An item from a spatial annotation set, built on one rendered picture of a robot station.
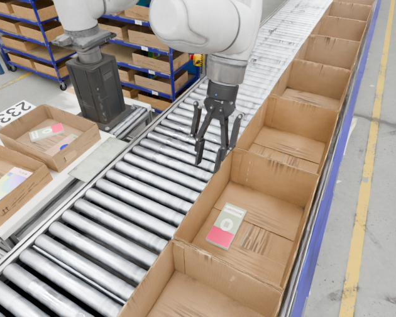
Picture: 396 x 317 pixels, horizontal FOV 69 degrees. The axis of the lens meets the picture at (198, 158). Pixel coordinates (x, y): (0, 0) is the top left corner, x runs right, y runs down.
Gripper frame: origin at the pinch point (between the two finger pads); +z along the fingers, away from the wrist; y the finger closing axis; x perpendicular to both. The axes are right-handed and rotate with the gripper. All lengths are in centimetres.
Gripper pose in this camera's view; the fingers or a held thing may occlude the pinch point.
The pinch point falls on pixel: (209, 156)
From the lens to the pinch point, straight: 78.0
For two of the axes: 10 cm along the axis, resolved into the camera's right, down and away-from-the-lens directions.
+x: -4.4, 3.2, -8.4
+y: -8.8, -3.2, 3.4
